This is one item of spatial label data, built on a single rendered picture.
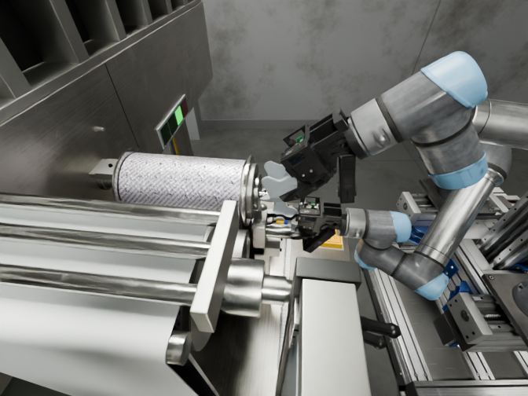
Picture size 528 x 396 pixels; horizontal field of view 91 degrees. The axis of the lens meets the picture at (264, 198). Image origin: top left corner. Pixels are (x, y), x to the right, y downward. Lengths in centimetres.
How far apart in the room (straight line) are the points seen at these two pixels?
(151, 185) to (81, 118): 18
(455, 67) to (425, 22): 284
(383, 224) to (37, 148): 69
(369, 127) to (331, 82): 272
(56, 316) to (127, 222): 9
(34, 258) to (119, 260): 7
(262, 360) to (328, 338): 55
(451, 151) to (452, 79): 10
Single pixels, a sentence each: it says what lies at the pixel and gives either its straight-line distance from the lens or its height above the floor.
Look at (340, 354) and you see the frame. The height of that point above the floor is 144.
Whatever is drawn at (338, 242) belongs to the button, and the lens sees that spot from 89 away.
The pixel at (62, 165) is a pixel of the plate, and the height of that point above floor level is 134.
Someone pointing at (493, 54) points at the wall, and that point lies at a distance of 375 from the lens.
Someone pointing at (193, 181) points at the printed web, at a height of 130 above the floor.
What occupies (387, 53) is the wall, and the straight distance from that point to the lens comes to 320.
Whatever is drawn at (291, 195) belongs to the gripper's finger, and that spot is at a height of 130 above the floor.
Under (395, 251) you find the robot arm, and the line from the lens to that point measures 77.
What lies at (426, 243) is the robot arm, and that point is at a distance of 78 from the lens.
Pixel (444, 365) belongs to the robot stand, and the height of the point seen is 21.
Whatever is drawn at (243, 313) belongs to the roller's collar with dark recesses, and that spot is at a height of 134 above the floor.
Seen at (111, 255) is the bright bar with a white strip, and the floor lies 144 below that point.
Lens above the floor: 162
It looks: 45 degrees down
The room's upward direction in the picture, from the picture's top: straight up
